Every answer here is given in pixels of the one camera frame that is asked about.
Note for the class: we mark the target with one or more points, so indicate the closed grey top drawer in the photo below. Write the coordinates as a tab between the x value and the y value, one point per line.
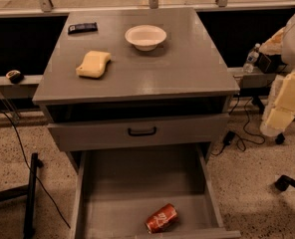
105	134

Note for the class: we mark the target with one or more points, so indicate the black tape measure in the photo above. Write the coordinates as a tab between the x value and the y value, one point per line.
15	76

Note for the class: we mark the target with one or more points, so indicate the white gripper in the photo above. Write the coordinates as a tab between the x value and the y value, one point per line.
280	118

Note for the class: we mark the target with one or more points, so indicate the black power adapter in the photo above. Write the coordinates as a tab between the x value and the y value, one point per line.
229	138

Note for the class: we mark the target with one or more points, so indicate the small black box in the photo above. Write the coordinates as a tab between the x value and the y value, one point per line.
268	64

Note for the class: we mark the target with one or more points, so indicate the red coke can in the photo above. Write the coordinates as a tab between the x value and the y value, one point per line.
161	219

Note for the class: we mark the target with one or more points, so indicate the grey drawer cabinet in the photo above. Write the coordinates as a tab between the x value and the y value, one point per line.
182	76

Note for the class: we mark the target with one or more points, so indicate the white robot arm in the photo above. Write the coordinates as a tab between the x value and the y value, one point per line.
282	43

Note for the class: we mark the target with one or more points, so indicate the black drawer handle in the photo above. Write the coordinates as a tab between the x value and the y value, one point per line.
142	132

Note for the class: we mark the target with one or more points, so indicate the black metal stand left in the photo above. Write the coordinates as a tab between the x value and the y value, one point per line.
27	190

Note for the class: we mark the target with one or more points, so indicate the clear water bottle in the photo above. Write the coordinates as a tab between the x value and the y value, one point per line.
251	59

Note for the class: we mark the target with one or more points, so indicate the open grey middle drawer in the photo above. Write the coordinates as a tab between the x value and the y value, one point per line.
119	189

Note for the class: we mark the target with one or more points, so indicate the white paper bowl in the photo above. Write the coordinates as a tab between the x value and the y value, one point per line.
145	37

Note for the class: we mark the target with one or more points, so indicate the yellow sponge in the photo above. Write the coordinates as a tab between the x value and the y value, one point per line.
93	65

